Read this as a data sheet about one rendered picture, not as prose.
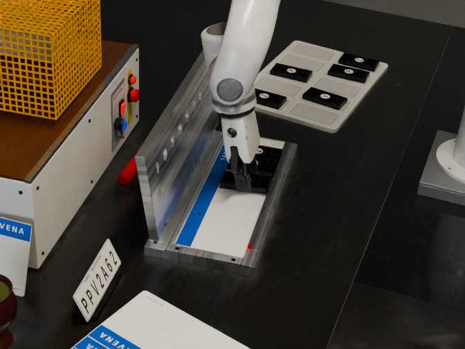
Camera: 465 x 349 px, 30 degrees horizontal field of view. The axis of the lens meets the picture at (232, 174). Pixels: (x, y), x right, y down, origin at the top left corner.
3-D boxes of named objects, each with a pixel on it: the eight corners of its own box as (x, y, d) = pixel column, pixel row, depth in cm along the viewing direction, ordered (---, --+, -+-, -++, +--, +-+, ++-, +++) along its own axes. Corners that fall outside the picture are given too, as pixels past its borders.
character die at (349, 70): (364, 84, 219) (365, 79, 218) (327, 75, 222) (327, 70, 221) (369, 75, 223) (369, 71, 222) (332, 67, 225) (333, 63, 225)
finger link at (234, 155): (233, 162, 163) (239, 179, 168) (239, 129, 167) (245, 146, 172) (227, 162, 163) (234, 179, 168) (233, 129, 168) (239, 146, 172)
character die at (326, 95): (338, 110, 206) (339, 106, 206) (302, 98, 210) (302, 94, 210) (347, 102, 210) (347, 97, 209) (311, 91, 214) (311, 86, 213)
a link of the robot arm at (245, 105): (249, 104, 160) (251, 118, 162) (259, 82, 167) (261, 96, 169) (205, 104, 162) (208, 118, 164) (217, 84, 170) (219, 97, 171)
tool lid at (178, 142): (144, 156, 147) (134, 156, 148) (160, 246, 157) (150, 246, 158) (210, 50, 183) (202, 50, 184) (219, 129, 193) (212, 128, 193)
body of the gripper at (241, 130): (248, 115, 161) (255, 167, 167) (259, 90, 169) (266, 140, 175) (209, 115, 163) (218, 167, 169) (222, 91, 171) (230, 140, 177)
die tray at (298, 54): (335, 133, 199) (335, 130, 199) (230, 103, 208) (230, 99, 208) (388, 67, 230) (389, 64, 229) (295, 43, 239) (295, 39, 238)
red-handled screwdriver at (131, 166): (130, 187, 177) (129, 176, 175) (117, 184, 177) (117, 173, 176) (162, 144, 191) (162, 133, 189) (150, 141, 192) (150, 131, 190)
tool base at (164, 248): (254, 277, 156) (255, 261, 154) (144, 255, 159) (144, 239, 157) (297, 152, 192) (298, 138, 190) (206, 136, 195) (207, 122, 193)
